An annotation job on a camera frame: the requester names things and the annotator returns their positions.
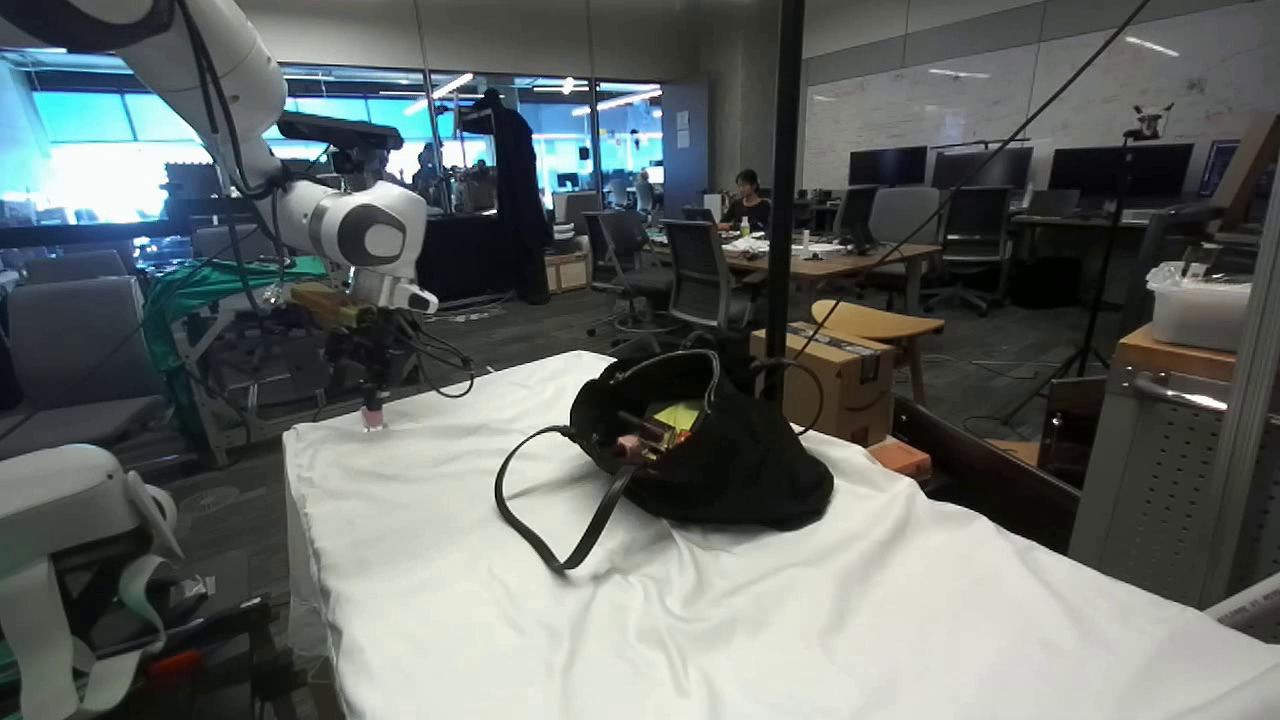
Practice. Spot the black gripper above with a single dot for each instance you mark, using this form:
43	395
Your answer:
381	341

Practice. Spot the grey padded chair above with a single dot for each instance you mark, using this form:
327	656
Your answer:
81	353

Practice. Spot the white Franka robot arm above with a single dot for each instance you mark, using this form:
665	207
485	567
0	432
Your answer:
354	227

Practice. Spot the large cardboard box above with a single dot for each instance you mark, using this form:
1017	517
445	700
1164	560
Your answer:
840	386

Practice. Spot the grey cabinet with wooden top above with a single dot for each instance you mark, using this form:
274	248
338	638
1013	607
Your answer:
1153	465

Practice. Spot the white plastic bin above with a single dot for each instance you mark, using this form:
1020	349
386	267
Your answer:
1198	308

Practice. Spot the black computer monitor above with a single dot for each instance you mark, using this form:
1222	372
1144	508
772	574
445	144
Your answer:
887	166
1122	170
983	170

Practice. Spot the grey office chair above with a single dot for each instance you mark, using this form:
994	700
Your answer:
904	215

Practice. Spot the black stereo camera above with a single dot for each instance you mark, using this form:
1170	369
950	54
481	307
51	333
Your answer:
342	129

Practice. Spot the yellow cloth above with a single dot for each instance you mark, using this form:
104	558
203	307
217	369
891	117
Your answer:
679	421

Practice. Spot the white rounded machine housing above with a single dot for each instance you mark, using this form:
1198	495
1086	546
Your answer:
60	501

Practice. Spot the small cardboard box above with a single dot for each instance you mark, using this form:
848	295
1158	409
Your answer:
567	268

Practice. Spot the orange block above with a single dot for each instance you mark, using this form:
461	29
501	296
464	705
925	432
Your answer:
904	459

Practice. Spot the low wooden table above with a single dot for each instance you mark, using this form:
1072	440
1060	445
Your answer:
874	322

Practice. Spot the seated person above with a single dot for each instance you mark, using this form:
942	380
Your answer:
755	203

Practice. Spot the wooden meeting table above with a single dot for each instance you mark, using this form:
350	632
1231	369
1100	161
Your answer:
832	267

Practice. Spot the aluminium frame post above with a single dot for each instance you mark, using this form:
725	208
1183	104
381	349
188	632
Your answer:
1254	403

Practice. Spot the white tablecloth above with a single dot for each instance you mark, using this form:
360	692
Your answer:
932	601

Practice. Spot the black office chair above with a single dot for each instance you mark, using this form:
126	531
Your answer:
977	229
700	273
624	262

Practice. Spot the black vertical pole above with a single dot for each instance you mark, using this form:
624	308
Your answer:
785	203

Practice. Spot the black tripod stand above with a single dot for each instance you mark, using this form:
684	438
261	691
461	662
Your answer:
1111	267

